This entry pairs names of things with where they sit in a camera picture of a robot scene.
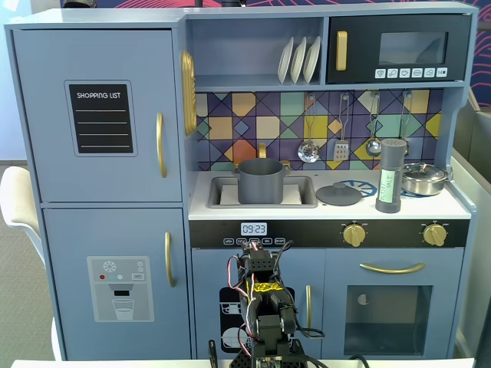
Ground gray plastic pot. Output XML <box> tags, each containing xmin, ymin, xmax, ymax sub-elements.
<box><xmin>232</xmin><ymin>157</ymin><xmax>292</xmax><ymax>205</ymax></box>

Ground gold toy phone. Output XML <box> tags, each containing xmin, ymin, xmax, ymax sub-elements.
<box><xmin>180</xmin><ymin>49</ymin><xmax>198</xmax><ymax>136</ymax></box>

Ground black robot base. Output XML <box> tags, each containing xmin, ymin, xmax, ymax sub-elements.
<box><xmin>229</xmin><ymin>337</ymin><xmax>308</xmax><ymax>368</ymax></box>

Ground metal spatula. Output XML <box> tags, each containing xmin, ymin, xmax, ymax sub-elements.
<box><xmin>332</xmin><ymin>91</ymin><xmax>351</xmax><ymax>163</ymax></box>

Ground gold oven handle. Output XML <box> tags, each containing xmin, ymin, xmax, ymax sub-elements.
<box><xmin>359</xmin><ymin>261</ymin><xmax>426</xmax><ymax>275</ymax></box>

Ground gold dishwasher handle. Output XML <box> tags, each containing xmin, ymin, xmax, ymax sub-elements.
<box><xmin>305</xmin><ymin>284</ymin><xmax>314</xmax><ymax>338</ymax></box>

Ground metal skimmer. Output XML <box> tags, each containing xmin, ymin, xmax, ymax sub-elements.
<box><xmin>297</xmin><ymin>91</ymin><xmax>321</xmax><ymax>164</ymax></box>

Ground red white servo wires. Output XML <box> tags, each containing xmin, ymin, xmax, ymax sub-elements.
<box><xmin>228</xmin><ymin>255</ymin><xmax>262</xmax><ymax>346</ymax></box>

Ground black shopping list board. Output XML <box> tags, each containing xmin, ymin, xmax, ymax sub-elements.
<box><xmin>64</xmin><ymin>79</ymin><xmax>138</xmax><ymax>157</ymax></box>

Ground gray pot lid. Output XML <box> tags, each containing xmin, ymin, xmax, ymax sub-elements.
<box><xmin>315</xmin><ymin>182</ymin><xmax>364</xmax><ymax>206</ymax></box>

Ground gray salt shaker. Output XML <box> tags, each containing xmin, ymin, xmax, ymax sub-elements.
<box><xmin>374</xmin><ymin>137</ymin><xmax>407</xmax><ymax>214</ymax></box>

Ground grey partition panel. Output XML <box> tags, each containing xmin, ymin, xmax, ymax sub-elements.
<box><xmin>452</xmin><ymin>86</ymin><xmax>491</xmax><ymax>361</ymax></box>

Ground fridge door with ice dispenser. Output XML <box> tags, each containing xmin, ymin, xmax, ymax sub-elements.
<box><xmin>41</xmin><ymin>206</ymin><xmax>192</xmax><ymax>361</ymax></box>

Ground gold stove knob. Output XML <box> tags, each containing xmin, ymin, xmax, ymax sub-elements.
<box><xmin>342</xmin><ymin>223</ymin><xmax>367</xmax><ymax>248</ymax></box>
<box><xmin>422</xmin><ymin>223</ymin><xmax>448</xmax><ymax>247</ymax></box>

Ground white toy plate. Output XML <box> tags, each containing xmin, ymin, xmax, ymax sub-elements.
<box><xmin>289</xmin><ymin>36</ymin><xmax>308</xmax><ymax>84</ymax></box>
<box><xmin>302</xmin><ymin>35</ymin><xmax>322</xmax><ymax>84</ymax></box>
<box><xmin>277</xmin><ymin>36</ymin><xmax>295</xmax><ymax>85</ymax></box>

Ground gold microwave handle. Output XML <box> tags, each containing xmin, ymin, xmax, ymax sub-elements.
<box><xmin>335</xmin><ymin>30</ymin><xmax>348</xmax><ymax>72</ymax></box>

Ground blue oven door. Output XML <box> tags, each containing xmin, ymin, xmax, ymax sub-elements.
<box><xmin>325</xmin><ymin>248</ymin><xmax>465</xmax><ymax>360</ymax></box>

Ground black microwave door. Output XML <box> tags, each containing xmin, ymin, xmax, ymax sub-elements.
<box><xmin>325</xmin><ymin>14</ymin><xmax>472</xmax><ymax>84</ymax></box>

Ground short gold fridge handle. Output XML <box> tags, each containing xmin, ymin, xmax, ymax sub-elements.
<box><xmin>163</xmin><ymin>231</ymin><xmax>177</xmax><ymax>288</ymax></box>

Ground white chair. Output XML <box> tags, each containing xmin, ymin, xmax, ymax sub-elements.
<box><xmin>0</xmin><ymin>165</ymin><xmax>62</xmax><ymax>361</ymax></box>

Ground metal ladle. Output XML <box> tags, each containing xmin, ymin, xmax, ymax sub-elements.
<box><xmin>364</xmin><ymin>90</ymin><xmax>383</xmax><ymax>158</ymax></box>

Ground black control panel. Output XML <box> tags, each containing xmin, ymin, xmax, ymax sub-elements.
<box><xmin>189</xmin><ymin>218</ymin><xmax>471</xmax><ymax>249</ymax></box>

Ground blue wooden toy kitchen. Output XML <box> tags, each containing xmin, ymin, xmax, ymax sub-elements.
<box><xmin>3</xmin><ymin>2</ymin><xmax>480</xmax><ymax>361</ymax></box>

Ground gray sink basin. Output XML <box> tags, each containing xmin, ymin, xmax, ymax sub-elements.
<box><xmin>208</xmin><ymin>175</ymin><xmax>319</xmax><ymax>210</ymax></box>

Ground large blue fridge door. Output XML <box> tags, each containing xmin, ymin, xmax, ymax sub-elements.
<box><xmin>11</xmin><ymin>28</ymin><xmax>183</xmax><ymax>204</ymax></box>

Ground steel pot with lid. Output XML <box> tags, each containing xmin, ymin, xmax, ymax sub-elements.
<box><xmin>400</xmin><ymin>162</ymin><xmax>450</xmax><ymax>196</ymax></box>

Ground black camera cable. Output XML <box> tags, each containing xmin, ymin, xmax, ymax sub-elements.
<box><xmin>275</xmin><ymin>239</ymin><xmax>327</xmax><ymax>340</ymax></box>

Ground long gold fridge handle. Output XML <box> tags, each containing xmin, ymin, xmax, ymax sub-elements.
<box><xmin>155</xmin><ymin>111</ymin><xmax>169</xmax><ymax>179</ymax></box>

